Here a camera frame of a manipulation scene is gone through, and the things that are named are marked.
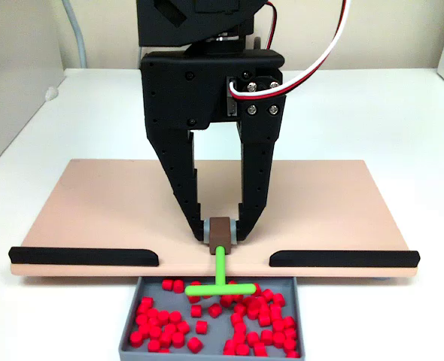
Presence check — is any beige flat board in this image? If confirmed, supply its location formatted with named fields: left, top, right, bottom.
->
left=10, top=159, right=421, bottom=281

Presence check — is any green T pusher brown handle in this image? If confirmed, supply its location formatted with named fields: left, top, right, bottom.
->
left=184, top=217, right=258, bottom=298

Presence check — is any grey rectangular container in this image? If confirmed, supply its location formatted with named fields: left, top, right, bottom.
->
left=118, top=276, right=306, bottom=361

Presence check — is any black edge rail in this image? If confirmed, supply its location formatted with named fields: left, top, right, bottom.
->
left=269, top=249, right=421, bottom=268
left=8, top=246, right=160, bottom=267

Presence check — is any light grey wall conduit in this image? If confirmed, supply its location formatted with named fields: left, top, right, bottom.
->
left=64, top=0, right=88, bottom=69

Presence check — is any white red black servo cable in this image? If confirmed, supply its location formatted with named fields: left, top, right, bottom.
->
left=265, top=2, right=278, bottom=50
left=229, top=0, right=354, bottom=102

